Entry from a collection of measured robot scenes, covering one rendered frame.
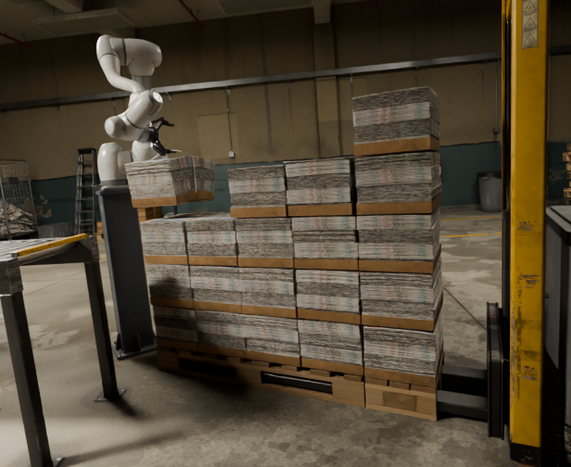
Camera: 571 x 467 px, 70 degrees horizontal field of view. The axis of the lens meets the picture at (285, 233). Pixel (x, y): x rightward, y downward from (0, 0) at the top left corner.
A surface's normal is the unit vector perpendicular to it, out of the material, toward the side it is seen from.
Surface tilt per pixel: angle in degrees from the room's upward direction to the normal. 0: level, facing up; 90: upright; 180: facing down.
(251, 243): 90
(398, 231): 90
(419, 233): 90
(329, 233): 89
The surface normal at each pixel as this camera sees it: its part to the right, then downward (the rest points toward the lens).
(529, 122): -0.43, 0.16
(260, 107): -0.10, 0.15
